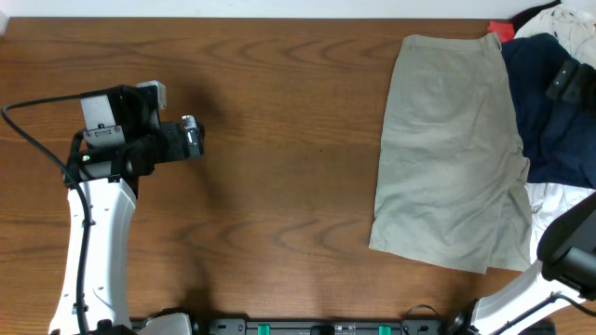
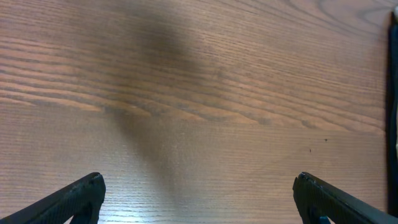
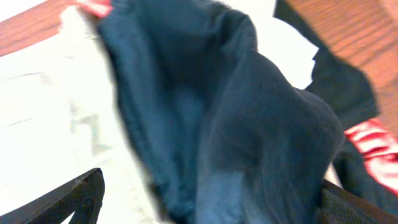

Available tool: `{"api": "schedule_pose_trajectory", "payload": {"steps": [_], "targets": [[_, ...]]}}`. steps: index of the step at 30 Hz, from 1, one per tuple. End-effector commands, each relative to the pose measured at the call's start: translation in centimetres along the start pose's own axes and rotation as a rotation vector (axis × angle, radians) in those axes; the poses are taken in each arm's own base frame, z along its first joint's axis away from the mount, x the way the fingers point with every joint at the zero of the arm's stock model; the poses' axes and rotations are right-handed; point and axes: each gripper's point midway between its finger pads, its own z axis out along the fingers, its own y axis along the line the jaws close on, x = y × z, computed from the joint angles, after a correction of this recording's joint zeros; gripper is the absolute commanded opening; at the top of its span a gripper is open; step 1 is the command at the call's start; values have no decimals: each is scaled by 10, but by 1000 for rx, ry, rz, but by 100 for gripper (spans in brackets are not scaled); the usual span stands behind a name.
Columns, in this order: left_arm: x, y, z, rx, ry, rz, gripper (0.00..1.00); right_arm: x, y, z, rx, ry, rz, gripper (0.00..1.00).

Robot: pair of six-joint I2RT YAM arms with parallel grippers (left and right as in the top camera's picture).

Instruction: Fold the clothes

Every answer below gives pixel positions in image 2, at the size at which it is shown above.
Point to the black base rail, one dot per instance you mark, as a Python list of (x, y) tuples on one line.
[(391, 112)]

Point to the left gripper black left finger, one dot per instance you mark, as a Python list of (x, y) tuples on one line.
[(79, 202)]

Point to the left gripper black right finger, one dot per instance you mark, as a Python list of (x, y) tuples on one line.
[(320, 202)]

